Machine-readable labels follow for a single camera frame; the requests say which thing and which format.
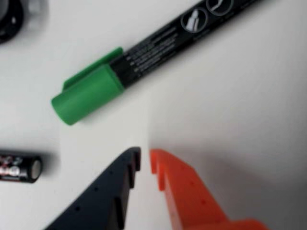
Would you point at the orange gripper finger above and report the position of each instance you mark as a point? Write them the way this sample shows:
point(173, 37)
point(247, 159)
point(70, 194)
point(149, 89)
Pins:
point(187, 201)

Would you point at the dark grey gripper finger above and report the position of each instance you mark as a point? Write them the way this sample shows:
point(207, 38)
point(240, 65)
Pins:
point(100, 201)

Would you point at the green marker with black barrel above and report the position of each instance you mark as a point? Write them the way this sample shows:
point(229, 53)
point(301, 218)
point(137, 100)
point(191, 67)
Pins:
point(91, 95)

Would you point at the black AA battery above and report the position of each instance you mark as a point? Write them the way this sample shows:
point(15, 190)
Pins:
point(16, 167)

